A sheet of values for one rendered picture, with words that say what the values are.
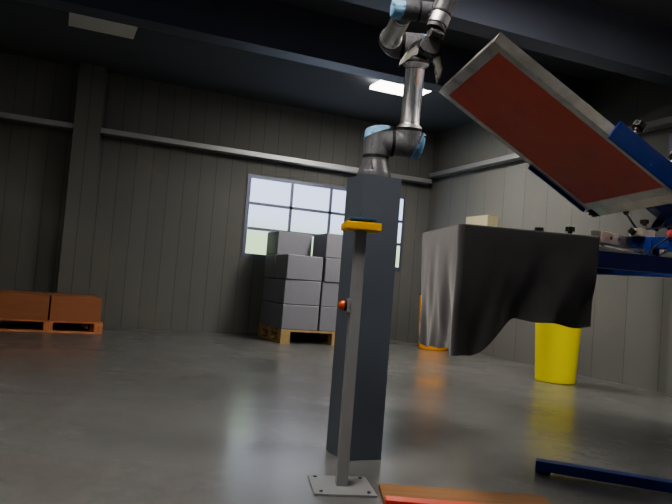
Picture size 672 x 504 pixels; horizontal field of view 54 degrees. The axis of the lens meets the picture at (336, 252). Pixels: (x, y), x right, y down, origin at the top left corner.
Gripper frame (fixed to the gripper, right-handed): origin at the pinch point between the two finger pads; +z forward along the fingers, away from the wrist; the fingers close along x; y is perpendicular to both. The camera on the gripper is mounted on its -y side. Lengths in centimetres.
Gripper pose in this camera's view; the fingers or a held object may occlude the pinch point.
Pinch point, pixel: (418, 74)
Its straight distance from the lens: 245.9
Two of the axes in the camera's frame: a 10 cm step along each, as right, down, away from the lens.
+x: -9.2, -3.7, -1.2
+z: -3.6, 9.3, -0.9
